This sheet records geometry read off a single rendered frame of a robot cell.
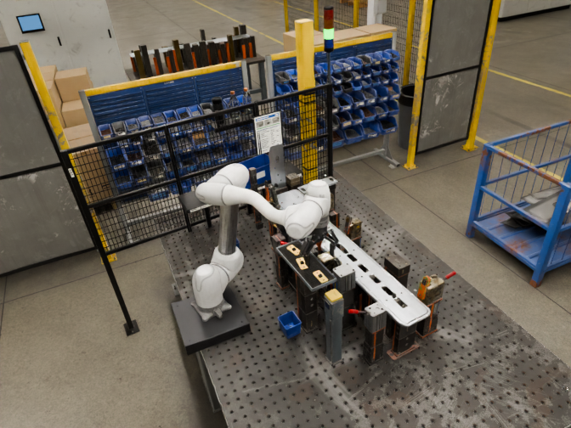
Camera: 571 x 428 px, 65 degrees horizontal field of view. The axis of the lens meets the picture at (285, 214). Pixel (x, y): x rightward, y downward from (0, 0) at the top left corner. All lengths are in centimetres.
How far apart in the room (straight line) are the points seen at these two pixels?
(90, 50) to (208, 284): 670
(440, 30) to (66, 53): 606
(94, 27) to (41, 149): 487
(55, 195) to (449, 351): 325
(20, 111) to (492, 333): 351
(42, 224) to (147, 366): 162
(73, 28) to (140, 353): 622
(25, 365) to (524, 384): 327
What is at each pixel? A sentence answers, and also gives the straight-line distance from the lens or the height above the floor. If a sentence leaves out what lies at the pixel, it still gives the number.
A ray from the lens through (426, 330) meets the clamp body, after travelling 256.
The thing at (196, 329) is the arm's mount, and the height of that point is 77.
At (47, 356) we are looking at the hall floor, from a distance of 392.
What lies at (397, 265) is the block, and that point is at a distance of 247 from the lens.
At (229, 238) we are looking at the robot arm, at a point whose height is 116.
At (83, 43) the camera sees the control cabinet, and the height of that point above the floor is 100.
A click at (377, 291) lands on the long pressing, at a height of 100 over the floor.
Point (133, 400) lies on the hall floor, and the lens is 338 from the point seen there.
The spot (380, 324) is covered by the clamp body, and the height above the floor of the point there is 98.
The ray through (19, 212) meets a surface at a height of 71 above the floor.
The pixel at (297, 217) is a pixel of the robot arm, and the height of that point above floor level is 165.
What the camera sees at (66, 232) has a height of 40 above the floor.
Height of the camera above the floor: 263
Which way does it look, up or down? 34 degrees down
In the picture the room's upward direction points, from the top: 5 degrees counter-clockwise
